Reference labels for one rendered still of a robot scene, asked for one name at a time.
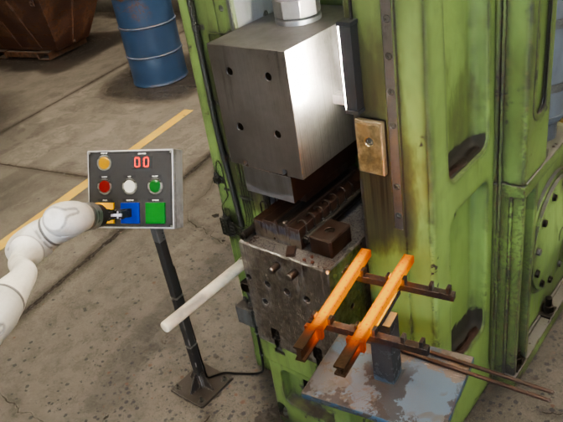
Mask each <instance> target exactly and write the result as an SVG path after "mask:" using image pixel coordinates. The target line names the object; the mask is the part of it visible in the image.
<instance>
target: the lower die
mask: <svg viewBox="0 0 563 422"><path fill-rule="evenodd" d="M349 168H350V169H352V170H350V171H349V172H348V173H347V174H345V175H344V176H343V177H342V178H340V179H339V180H338V181H337V182H336V183H335V184H333V185H332V186H331V187H330V188H328V189H327V190H326V191H325V192H323V193H322V194H321V195H319V196H318V197H317V198H315V199H314V200H313V201H312V202H311V203H310V204H309V205H308V206H306V207H305V208H304V209H302V210H301V211H300V212H299V213H297V214H296V215H295V216H294V217H292V218H291V219H290V220H288V221H287V222H286V223H285V227H282V226H280V225H277V223H276V221H277V220H278V219H280V218H281V217H282V216H283V215H285V214H286V213H288V212H289V211H290V210H291V209H293V208H294V207H295V206H297V205H298V204H299V203H300V202H301V201H302V200H298V201H297V202H296V203H290V202H287V201H284V200H280V199H278V200H277V202H275V203H273V204H272V205H271V206H269V209H267V208H266V209H265V210H264V211H263V212H261V213H260V214H258V215H257V216H256V217H254V218H253V221H254V225H255V230H256V234H257V235H260V236H262V237H265V238H268V239H272V240H275V241H278V242H280V243H283V244H287V245H290V246H296V247H297V248H298V249H300V250H302V249H303V248H304V247H306V246H307V245H308V244H309V243H306V244H305V243H303V242H302V239H303V236H304V235H305V234H306V226H305V224H304V223H303V222H302V221H299V224H298V223H297V221H298V220H299V219H303V220H305V221H306V223H307V230H308V231H310V230H311V229H313V227H314V226H313V225H314V221H313V216H312V215H311V214H308V215H307V217H306V213H307V212H311V213H313V214H314V216H315V219H316V224H319V223H320V222H321V221H322V211H321V209H320V208H316V210H314V209H313V208H314V206H316V205H318V206H320V207H321V208H322V209H323V215H324V218H326V217H327V216H328V215H329V211H330V209H329V203H328V202H327V201H323V203H322V200H323V199H327V200H328V201H329V202H330V203H331V207H332V211H334V210H335V209H336V208H337V205H338V203H337V198H336V196H335V195H333V194H332V195H331V198H330V197H329V194H330V193H336V194H337V195H338V200H339V204H342V203H343V202H344V199H345V197H344V191H343V189H341V188H339V189H338V191H337V187H343V188H344V189H345V191H346V196H347V198H349V197H350V196H351V195H352V187H351V184H350V183H346V185H343V183H344V182H345V181H350V182H351V183H352V184H353V186H354V192H356V191H357V190H359V189H360V181H359V170H358V168H357V167H352V166H351V167H349ZM273 237H275V238H276V239H273Z"/></svg>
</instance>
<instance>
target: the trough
mask: <svg viewBox="0 0 563 422"><path fill-rule="evenodd" d="M350 170H352V169H350V168H348V169H347V170H346V171H344V172H343V173H342V174H340V175H339V176H338V177H337V178H335V179H334V180H333V181H332V182H331V183H330V184H328V185H327V186H326V187H325V188H323V189H322V190H321V191H319V192H318V193H317V194H315V195H314V196H313V197H312V198H310V199H309V200H308V201H307V202H304V201H301V202H300V203H299V204H298V205H297V206H295V207H294V208H293V209H291V210H290V211H289V212H288V213H286V214H285V215H283V216H282V217H281V218H280V219H278V220H277V221H276V223H277V225H280V226H282V227H285V224H284V223H283V221H288V220H290V219H291V218H292V217H294V216H295V215H296V214H297V213H299V212H300V211H301V210H302V209H304V208H305V207H306V206H308V205H309V204H310V203H311V202H312V201H313V200H314V199H315V198H317V197H318V196H319V195H321V194H322V193H323V192H325V191H326V190H327V189H328V188H330V187H331V186H332V185H333V184H335V183H336V182H337V181H338V180H339V179H340V178H342V177H343V176H344V175H345V174H347V173H348V172H349V171H350Z"/></svg>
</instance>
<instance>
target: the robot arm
mask: <svg viewBox="0 0 563 422"><path fill-rule="evenodd" d="M131 216H132V209H131V208H124V209H117V208H114V209H106V208H105V207H104V206H103V205H101V204H96V203H82V202H79V201H64V202H59V203H55V204H53V205H51V206H50V207H48V208H47V209H46V210H45V211H44V214H43V217H41V218H39V219H37V220H34V221H33V222H31V223H30V224H27V225H26V226H24V227H23V228H21V229H20V230H19V231H18V232H17V233H15V234H14V235H13V236H12V237H11V238H10V239H9V241H8V242H7V244H6V246H5V255H6V257H7V259H8V269H9V270H10V272H9V273H8V274H6V275H5V276H4V277H3V278H1V279H0V344H1V343H2V342H3V341H4V340H5V339H6V338H7V336H8V335H9V334H10V332H11V331H12V330H13V329H14V328H15V326H16V325H17V323H18V320H19V318H20V317H21V315H22V313H23V311H24V308H25V306H26V303H27V300H28V297H29V295H30V292H31V290H32V289H33V287H34V283H35V281H36V279H37V274H38V271H37V268H36V265H37V264H39V263H40V262H41V261H42V260H44V259H45V258H46V257H48V256H49V255H51V254H52V253H53V251H54V250H55V249H56V248H57V247H58V246H60V245H61V244H63V243H64V242H65V241H67V240H69V239H72V238H74V237H76V236H78V235H80V234H81V233H84V232H85V231H89V230H93V229H98V228H99V227H102V226H104V225H105V224H106V222H107V221H110V220H113V219H114V218H118V219H124V218H128V217H131Z"/></svg>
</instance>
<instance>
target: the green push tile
mask: <svg viewBox="0 0 563 422"><path fill-rule="evenodd" d="M145 206H146V224H165V223H166V203H145Z"/></svg>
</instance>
